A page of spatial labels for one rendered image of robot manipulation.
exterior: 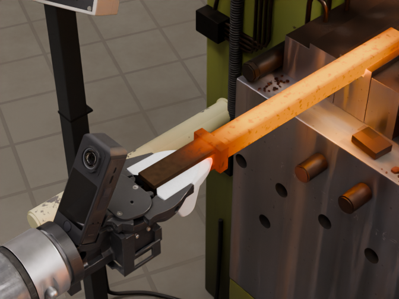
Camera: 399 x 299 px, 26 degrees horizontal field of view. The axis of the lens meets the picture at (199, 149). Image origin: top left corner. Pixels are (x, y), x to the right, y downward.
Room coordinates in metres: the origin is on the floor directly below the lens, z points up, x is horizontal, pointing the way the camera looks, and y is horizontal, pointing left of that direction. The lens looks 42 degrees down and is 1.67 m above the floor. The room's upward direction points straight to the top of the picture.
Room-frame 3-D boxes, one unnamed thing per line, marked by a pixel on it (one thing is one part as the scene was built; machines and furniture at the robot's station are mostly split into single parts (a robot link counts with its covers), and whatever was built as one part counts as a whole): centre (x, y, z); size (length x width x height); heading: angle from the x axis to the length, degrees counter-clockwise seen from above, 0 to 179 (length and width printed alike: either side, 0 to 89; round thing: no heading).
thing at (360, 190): (0.79, -0.20, 0.87); 0.04 x 0.03 x 0.03; 132
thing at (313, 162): (0.85, -0.15, 0.87); 0.04 x 0.03 x 0.03; 132
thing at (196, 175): (0.69, 0.01, 0.98); 0.09 x 0.03 x 0.06; 129
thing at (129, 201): (0.63, 0.11, 0.98); 0.12 x 0.08 x 0.09; 132
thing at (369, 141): (0.84, -0.22, 0.92); 0.04 x 0.03 x 0.01; 35
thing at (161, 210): (0.65, 0.05, 1.00); 0.09 x 0.05 x 0.02; 129
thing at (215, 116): (1.12, 0.11, 0.62); 0.44 x 0.05 x 0.05; 132
